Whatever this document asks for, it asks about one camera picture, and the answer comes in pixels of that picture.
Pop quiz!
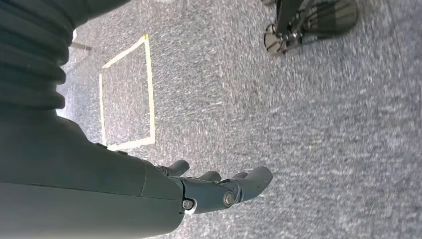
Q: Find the yellow floor tape square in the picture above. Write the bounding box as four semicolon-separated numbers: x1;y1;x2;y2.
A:
99;34;156;152

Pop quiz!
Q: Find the black robot right foot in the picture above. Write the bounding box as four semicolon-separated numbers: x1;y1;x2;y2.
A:
262;0;359;56

